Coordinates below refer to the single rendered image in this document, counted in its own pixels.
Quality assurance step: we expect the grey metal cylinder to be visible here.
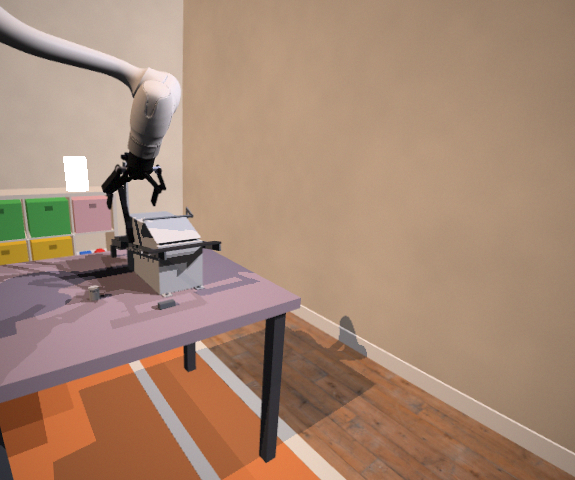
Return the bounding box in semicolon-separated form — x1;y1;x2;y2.
88;285;100;301

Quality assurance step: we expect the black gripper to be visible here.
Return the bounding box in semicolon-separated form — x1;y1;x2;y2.
101;151;166;209

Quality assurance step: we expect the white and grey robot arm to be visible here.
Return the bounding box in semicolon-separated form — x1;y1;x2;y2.
0;7;181;159

